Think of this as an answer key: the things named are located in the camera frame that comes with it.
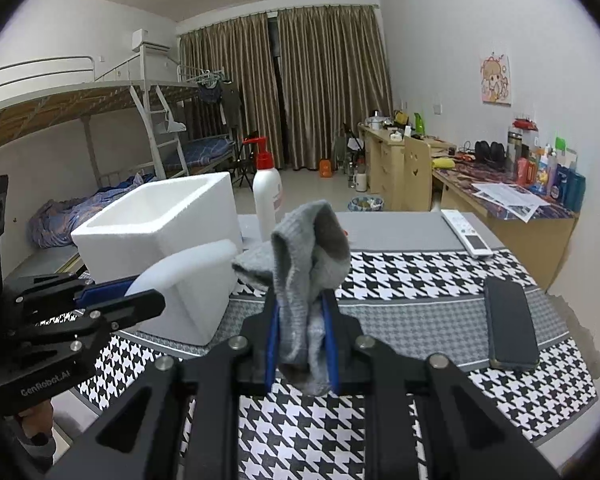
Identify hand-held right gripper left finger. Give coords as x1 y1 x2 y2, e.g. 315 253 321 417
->
45 292 281 480

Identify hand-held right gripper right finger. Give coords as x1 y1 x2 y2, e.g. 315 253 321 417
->
320 292 563 480

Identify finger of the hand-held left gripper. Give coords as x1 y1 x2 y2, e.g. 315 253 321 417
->
15 289 167 357
10 274 137 313

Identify grey sock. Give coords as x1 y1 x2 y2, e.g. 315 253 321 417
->
231 200 352 396

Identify white foam box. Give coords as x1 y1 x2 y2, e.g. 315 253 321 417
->
71 171 245 346

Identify person's left hand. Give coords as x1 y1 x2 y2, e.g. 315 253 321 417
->
12 400 57 443

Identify blue patterned quilt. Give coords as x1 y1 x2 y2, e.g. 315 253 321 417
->
27 175 153 248

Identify grey trash bin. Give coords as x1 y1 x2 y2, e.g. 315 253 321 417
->
348 196 385 212

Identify white pump lotion bottle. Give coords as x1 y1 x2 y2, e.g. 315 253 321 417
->
245 136 284 242

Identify blue plaid mattress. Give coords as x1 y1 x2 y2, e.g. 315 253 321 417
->
180 136 233 167

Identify black folding chair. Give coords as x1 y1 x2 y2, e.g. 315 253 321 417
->
232 132 261 188
341 124 366 171

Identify black smartphone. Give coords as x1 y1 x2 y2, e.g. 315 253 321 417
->
482 277 541 372

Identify white remote control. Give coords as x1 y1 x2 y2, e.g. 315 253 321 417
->
440 208 493 260

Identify white metal bunk bed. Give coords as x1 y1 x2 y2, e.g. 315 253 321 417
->
145 62 241 181
0 57 186 281

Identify wooden chair with smiley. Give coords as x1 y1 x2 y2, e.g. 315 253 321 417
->
402 135 433 212

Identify light wooden desk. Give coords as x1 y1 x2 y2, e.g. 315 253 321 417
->
357 122 457 211

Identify printed desk mat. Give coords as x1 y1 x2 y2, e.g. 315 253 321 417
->
432 162 578 221

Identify blue hanging garment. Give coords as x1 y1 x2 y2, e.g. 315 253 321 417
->
197 82 223 106

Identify dark hanging shirt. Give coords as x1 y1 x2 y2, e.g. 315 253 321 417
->
220 82 243 126

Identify wooden desk with printed mat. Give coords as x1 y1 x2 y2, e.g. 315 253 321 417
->
432 162 578 293

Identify printed paper sheets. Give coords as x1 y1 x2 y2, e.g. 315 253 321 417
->
472 182 551 222

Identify brown curtain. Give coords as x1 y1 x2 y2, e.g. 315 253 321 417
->
179 12 283 171
277 4 393 170

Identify white air conditioner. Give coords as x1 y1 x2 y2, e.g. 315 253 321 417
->
131 29 172 52

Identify black headphones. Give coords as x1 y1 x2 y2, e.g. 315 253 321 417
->
474 141 507 166

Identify row of toiletry bottles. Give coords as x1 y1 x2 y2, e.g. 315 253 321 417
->
505 117 587 212

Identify cartoon wall poster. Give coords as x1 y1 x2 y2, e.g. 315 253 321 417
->
479 51 512 107

